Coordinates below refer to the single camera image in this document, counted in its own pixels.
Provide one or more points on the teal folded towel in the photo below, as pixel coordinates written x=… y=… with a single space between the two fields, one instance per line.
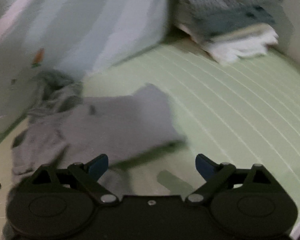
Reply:
x=235 y=18

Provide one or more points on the dark grey sweatshirt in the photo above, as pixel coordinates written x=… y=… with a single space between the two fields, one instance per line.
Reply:
x=130 y=120

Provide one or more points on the light grey garment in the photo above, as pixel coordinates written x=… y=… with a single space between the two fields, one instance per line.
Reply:
x=55 y=92

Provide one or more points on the white basket with carrot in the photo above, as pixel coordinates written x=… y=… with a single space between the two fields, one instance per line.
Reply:
x=90 y=25

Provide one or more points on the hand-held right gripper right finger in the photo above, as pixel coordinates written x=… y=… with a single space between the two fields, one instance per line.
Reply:
x=205 y=166

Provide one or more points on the pale pink cloth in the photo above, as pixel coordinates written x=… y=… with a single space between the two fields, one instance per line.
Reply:
x=10 y=22

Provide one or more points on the white folded cloth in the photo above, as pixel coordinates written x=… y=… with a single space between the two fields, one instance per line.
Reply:
x=240 y=48

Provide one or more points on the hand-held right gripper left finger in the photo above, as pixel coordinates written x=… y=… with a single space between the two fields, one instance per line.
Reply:
x=98 y=165

